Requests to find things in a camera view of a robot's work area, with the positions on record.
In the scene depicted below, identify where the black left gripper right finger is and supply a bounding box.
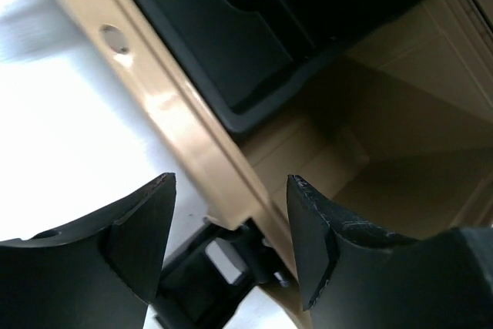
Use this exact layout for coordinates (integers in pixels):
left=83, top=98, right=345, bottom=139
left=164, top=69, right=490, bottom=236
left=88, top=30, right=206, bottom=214
left=287, top=175, right=492, bottom=328

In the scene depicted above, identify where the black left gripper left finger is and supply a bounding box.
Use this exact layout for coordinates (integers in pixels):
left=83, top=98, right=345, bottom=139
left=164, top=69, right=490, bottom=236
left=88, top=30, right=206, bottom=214
left=1, top=173, right=176, bottom=328

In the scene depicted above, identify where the tan plastic toolbox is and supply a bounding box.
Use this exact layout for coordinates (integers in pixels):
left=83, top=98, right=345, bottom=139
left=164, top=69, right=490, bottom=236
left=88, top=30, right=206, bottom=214
left=0, top=0, right=493, bottom=329

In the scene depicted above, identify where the black toolbox tray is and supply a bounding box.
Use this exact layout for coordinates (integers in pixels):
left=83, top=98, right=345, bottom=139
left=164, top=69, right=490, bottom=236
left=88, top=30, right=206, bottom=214
left=133, top=0, right=423, bottom=136

